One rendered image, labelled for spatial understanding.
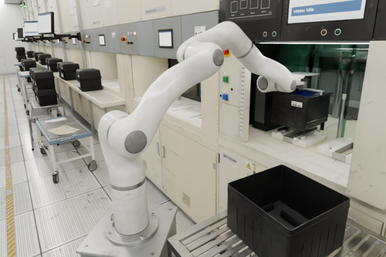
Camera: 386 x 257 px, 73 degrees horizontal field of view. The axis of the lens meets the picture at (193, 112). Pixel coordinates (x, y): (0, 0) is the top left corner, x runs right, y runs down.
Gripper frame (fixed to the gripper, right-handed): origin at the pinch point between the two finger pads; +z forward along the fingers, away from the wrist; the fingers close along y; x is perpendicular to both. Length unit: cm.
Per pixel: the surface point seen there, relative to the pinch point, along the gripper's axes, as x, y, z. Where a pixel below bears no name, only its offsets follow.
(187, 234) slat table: -45, 15, -85
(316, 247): -39, 48, -61
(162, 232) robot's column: -45, 9, -91
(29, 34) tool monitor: 33, -485, -84
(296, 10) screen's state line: 30.6, 13.3, -30.0
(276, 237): -34, 42, -73
